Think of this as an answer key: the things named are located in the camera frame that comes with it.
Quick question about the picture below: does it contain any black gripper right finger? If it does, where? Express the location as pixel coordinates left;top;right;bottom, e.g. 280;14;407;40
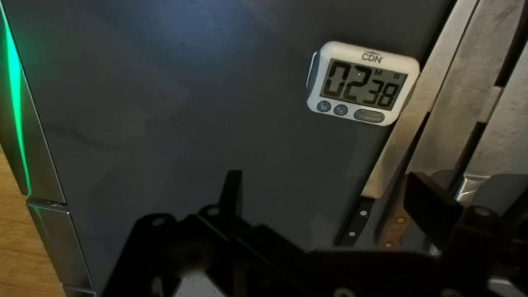
402;170;528;297

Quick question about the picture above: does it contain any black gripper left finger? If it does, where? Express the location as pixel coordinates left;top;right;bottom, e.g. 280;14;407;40
100;169;310;297

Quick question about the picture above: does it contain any white digital kitchen timer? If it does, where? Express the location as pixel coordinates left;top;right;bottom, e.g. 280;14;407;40
303;40;422;129

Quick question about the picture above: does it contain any stainless steel refrigerator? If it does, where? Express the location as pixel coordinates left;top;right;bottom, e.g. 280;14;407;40
0;0;98;297

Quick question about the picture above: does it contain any black handled knife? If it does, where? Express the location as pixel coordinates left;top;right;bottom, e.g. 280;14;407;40
331;0;481;248

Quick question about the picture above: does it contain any wooden handled knife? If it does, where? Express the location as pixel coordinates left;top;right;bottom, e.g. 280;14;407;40
374;0;528;251

